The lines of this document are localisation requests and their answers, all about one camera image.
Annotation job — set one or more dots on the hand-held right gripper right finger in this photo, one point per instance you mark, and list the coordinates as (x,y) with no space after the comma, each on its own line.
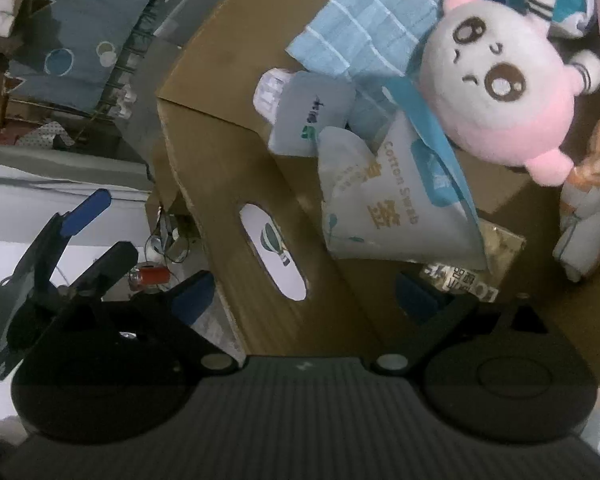
(419,297)

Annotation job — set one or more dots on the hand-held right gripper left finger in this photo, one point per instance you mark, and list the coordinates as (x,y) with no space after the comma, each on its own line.
(195,297)

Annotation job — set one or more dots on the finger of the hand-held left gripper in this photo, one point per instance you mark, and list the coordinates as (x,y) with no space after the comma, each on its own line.
(110,265)
(87,210)

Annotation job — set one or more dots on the golden printed packet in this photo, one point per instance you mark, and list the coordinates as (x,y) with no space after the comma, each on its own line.
(500,245)

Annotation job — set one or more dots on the white blue packet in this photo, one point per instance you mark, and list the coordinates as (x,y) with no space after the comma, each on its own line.
(370,200)

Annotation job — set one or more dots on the brown cardboard box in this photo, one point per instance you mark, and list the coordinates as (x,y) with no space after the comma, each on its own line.
(220,85)

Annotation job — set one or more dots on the grey tissue packet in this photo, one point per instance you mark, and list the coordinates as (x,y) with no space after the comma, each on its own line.
(310,115)

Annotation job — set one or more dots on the pink white plush toy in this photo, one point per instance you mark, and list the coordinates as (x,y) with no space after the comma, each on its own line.
(500,85)

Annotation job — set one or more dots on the light blue checked towel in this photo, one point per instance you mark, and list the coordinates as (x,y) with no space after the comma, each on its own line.
(360,20)

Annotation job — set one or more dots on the small red can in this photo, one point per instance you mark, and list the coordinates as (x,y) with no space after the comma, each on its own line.
(152,277)

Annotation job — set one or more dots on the blue grey circle-print blanket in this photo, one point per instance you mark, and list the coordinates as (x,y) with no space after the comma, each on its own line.
(80,35)

